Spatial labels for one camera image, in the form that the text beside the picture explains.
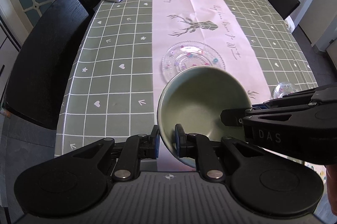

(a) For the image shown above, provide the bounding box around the person right hand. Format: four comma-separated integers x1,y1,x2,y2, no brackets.
326,164,337,215

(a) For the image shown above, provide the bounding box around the green ceramic bowl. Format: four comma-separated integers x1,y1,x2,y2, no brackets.
156,66,251,172

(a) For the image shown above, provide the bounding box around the black chair near left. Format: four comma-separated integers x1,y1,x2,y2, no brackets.
5,0,91,129

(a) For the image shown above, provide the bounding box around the white cabinet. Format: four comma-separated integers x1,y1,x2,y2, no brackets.
0,18,21,103

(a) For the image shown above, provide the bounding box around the green checked tablecloth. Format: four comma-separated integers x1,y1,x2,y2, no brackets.
55,0,317,156

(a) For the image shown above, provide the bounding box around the clear glass plate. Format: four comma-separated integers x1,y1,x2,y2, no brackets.
272,82,299,99
162,41,226,82

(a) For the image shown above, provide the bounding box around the white cloth on stool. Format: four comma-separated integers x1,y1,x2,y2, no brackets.
285,16,295,33

